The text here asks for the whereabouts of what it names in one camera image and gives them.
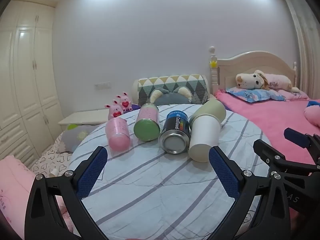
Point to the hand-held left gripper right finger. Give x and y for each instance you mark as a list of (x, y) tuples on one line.
[(223, 172)]

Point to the pink can with green lid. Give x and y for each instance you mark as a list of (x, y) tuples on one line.
[(146, 120)]

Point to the pink and blue plush toy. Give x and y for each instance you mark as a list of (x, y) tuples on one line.
[(313, 116)]

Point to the pink pillow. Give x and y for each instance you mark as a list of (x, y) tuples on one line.
[(295, 94)]

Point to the cream wardrobe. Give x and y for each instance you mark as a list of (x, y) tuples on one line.
[(27, 80)]

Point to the white plush dog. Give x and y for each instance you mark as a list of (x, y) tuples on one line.
[(252, 80)]

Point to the white wall socket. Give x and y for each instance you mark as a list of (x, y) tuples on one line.
[(102, 85)]

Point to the triangle pattern quilted cushion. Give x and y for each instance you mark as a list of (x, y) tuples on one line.
[(172, 81)]

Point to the grey pillow with sun print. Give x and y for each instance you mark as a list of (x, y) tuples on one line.
[(77, 136)]

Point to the grey cat ear cushion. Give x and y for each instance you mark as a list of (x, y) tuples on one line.
[(170, 97)]

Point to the pink plastic cup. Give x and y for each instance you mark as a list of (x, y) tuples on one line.
[(117, 135)]

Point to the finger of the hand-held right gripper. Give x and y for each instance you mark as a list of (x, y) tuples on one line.
[(296, 137), (272, 156)]

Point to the heart print sheet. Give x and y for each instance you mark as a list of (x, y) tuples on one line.
[(53, 157)]

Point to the pink quilt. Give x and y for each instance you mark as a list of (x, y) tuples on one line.
[(15, 180)]

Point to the dark can with blue label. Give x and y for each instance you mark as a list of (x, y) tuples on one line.
[(175, 130)]

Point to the blue printed pillow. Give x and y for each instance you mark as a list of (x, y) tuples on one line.
[(252, 95)]

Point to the yellow crown ornament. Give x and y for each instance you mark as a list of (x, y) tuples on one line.
[(213, 64)]

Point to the white curtain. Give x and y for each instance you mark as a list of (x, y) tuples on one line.
[(305, 42)]

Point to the white paper cup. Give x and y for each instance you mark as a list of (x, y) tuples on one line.
[(203, 135)]

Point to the cream wooden bed frame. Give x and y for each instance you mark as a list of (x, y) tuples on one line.
[(257, 62)]

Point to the white side table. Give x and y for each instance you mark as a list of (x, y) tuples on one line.
[(82, 117)]

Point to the pink bed blanket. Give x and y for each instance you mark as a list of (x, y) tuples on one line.
[(270, 120)]

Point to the sage green cup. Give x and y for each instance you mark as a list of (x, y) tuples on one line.
[(212, 108)]

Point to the pink plush bunny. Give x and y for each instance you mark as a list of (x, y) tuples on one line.
[(125, 102), (115, 110)]

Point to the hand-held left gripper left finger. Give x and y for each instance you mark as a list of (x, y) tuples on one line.
[(91, 172)]

